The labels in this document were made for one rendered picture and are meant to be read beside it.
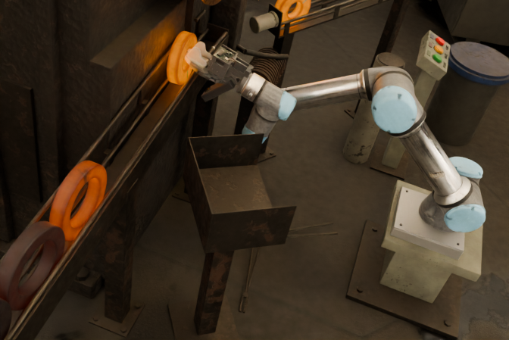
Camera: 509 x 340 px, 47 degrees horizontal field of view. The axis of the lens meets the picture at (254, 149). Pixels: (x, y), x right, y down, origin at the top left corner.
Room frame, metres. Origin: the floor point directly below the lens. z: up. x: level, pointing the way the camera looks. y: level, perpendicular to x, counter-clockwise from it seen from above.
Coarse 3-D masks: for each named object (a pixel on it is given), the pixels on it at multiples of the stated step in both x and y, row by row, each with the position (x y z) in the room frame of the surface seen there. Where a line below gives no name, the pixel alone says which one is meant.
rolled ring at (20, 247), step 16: (48, 224) 0.75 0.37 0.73; (16, 240) 0.69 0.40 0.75; (32, 240) 0.69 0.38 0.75; (48, 240) 0.73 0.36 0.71; (64, 240) 0.78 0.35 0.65; (16, 256) 0.66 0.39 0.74; (48, 256) 0.75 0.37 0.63; (0, 272) 0.63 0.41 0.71; (16, 272) 0.64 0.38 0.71; (48, 272) 0.73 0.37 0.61; (0, 288) 0.62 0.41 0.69; (16, 288) 0.63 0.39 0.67; (32, 288) 0.69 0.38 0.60; (16, 304) 0.63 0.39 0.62
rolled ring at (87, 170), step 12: (84, 168) 0.89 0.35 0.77; (96, 168) 0.92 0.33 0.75; (72, 180) 0.85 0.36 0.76; (84, 180) 0.87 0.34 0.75; (96, 180) 0.93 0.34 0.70; (60, 192) 0.83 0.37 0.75; (72, 192) 0.83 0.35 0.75; (96, 192) 0.93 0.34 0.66; (60, 204) 0.81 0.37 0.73; (72, 204) 0.83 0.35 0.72; (84, 204) 0.91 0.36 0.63; (96, 204) 0.92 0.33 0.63; (60, 216) 0.80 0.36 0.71; (84, 216) 0.89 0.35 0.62; (72, 228) 0.82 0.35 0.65; (72, 240) 0.82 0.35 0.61
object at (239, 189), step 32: (192, 160) 1.06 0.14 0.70; (224, 160) 1.17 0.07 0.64; (256, 160) 1.21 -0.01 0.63; (192, 192) 1.03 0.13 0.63; (224, 192) 1.08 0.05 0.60; (256, 192) 1.11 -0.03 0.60; (224, 224) 0.90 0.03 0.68; (256, 224) 0.94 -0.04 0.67; (288, 224) 0.97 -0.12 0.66; (224, 256) 1.05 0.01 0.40; (224, 288) 1.06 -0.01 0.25; (192, 320) 1.08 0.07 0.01; (224, 320) 1.11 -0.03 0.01
